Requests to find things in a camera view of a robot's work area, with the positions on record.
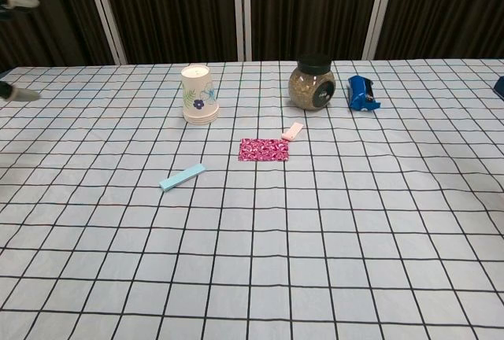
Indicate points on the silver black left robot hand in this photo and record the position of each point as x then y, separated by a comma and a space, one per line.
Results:
23, 0

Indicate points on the light blue rectangular block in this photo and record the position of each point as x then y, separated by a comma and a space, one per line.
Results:
181, 178

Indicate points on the pale pink plastic block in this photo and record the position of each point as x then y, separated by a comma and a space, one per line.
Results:
292, 131

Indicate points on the black folding screen panel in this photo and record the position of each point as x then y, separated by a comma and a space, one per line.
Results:
445, 9
315, 9
177, 9
51, 33

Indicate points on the white cup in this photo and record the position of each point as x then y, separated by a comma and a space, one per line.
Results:
197, 96

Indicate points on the round seed jar black lid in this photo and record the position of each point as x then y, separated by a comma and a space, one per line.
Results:
307, 88

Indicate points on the blue snack packet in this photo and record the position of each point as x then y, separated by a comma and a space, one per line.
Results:
360, 94

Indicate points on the blue checked tablecloth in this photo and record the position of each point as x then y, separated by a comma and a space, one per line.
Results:
275, 257

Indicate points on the dark blue rectangular box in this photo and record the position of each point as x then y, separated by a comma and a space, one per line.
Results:
500, 88

